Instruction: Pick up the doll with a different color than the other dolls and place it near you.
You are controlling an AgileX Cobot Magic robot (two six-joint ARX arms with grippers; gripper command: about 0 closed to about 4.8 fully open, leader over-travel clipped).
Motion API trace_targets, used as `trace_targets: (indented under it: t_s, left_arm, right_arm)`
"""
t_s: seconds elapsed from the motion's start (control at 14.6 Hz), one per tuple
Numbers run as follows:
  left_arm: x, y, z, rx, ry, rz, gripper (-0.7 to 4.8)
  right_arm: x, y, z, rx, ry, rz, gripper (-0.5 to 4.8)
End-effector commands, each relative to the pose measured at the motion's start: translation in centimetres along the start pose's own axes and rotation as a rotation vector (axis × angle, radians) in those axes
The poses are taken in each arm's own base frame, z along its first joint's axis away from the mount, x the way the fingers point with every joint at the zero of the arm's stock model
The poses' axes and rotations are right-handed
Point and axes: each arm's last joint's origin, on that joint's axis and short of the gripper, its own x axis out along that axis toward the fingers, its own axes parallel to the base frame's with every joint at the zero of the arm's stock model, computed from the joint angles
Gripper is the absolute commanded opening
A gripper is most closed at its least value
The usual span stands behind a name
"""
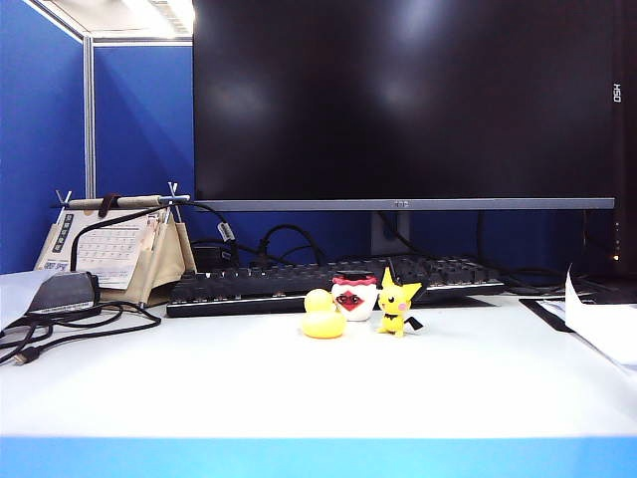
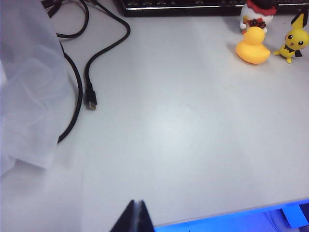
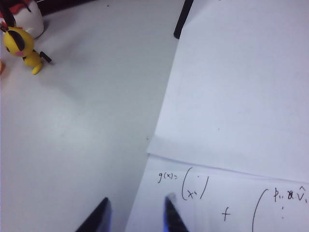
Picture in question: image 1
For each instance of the black HSO monitor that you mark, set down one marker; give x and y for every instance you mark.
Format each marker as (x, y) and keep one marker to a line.
(626, 149)

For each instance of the yellow rubber duck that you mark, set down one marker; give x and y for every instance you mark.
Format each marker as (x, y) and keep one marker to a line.
(323, 323)

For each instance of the white paper sheet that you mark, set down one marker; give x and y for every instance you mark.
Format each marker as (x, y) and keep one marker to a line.
(20, 294)

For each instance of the white paper sheets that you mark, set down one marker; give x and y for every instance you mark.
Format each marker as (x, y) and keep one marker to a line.
(602, 323)

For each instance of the black docking box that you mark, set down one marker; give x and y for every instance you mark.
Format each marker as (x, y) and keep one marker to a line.
(62, 294)

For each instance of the black power adapter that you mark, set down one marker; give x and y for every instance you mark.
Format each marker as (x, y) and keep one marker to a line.
(209, 256)

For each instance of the large black computer monitor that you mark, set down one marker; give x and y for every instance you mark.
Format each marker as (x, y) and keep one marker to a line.
(398, 99)

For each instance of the yellow Pichu figure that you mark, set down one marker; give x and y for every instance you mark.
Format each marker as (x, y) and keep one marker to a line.
(390, 318)

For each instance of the desk calendar stand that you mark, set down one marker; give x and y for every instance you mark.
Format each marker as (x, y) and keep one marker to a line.
(166, 259)

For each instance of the aluminium partition post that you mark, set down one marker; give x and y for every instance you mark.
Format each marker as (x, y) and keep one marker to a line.
(89, 124)

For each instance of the black mechanical keyboard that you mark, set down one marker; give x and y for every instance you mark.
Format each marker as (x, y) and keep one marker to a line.
(249, 289)

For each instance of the white jar doll red lid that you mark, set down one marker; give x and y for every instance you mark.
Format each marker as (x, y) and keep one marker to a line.
(354, 301)

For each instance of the white desk calendar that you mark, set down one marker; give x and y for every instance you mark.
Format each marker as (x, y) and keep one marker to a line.
(107, 249)

